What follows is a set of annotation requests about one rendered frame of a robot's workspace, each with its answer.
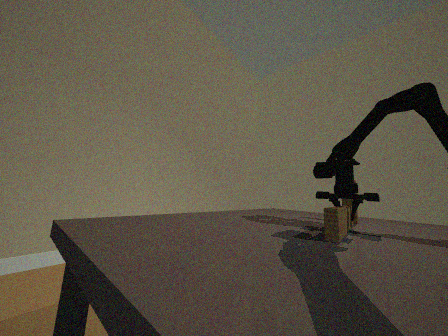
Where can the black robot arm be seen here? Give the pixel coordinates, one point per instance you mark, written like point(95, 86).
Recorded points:
point(423, 98)

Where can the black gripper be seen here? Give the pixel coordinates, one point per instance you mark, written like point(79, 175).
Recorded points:
point(358, 198)

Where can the brown wooden post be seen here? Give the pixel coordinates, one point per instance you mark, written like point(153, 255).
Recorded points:
point(348, 202)

